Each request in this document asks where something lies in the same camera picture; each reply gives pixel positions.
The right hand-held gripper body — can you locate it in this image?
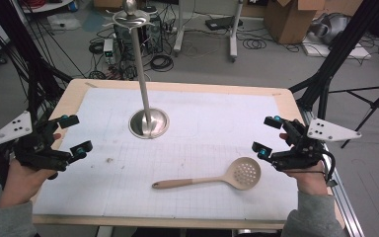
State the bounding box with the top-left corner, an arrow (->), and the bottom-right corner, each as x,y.
269,118 -> 363,173

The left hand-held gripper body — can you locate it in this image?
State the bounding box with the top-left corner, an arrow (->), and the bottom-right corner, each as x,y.
0,111 -> 76,172

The beige slotted spoon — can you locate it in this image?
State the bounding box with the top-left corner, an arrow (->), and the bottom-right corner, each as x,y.
151,156 -> 263,192

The metal utensil stand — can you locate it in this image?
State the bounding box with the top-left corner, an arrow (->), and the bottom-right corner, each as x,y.
102,0 -> 171,140

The person's right hand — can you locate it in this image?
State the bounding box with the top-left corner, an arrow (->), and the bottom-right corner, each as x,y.
278,132 -> 330,198

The person's left hand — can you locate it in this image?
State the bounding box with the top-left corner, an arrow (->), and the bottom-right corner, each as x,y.
0,132 -> 63,209

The small power supply unit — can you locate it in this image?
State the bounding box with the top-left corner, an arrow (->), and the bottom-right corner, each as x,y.
103,38 -> 116,65

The white grid mat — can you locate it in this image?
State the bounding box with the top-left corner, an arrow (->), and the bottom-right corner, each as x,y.
32,86 -> 300,222

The black tripod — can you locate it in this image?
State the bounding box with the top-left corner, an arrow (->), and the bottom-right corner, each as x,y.
328,80 -> 379,150

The white stand leg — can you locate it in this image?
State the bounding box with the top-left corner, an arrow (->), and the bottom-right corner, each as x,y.
228,0 -> 245,63
173,0 -> 188,54

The flat white board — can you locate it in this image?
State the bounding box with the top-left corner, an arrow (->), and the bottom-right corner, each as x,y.
301,41 -> 373,61

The large cardboard box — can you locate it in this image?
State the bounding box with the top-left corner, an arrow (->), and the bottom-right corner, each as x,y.
264,0 -> 328,45

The flat black device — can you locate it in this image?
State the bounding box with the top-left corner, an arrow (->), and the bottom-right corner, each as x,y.
204,15 -> 244,32

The grey bag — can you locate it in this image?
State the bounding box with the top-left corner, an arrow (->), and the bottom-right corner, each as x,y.
310,12 -> 352,45

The black computer tower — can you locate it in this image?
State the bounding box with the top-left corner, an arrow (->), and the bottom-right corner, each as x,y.
114,14 -> 164,56

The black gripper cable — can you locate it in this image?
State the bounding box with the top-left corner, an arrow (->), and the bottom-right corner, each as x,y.
321,149 -> 339,186

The aluminium table rail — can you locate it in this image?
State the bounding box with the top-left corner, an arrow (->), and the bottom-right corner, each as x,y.
299,108 -> 365,237

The black frame post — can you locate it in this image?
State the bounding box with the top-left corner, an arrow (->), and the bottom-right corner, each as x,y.
288,0 -> 379,120
0,0 -> 74,132

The looped black floor cable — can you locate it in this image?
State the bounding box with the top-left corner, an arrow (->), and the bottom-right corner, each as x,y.
242,38 -> 268,51

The coiled black cable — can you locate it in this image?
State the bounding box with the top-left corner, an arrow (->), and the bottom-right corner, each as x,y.
149,53 -> 175,73

